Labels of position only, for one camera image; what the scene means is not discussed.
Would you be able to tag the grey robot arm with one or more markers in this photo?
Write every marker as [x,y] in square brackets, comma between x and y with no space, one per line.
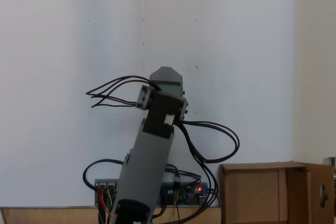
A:
[147,169]

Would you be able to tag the white paper sheet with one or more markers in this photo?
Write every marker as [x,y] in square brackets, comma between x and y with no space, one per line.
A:
[236,51]
[52,51]

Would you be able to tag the blue circuit board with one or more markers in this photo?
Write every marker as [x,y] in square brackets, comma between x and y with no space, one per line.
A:
[183,195]

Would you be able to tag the brown cardboard box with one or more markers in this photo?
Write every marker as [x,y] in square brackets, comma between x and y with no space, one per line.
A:
[249,195]

